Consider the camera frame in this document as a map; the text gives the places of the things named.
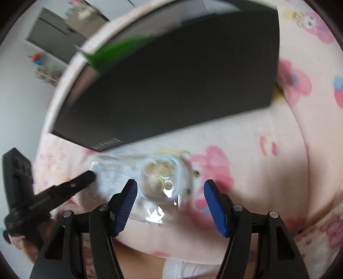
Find clear printed phone case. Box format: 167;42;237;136
90;153;193;224

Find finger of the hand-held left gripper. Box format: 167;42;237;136
33;171;97;212

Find pink printed blanket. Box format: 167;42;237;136
35;0;343;279

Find black cardboard box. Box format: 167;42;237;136
51;0;280;153

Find red and blue toy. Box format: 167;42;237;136
28;52;47;66

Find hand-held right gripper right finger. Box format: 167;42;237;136
204;179;314;279

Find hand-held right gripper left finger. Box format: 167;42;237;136
29;178;138;279

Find person's white shorts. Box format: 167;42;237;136
162;259;223;279

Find person's bare leg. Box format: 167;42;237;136
113;237;228;279

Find green snack bag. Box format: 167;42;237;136
82;35;164;74

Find person's left hand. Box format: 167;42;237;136
12;237;44;265

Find white shelf rack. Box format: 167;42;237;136
33;64;61;86

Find grey door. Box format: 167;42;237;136
25;8;110;63

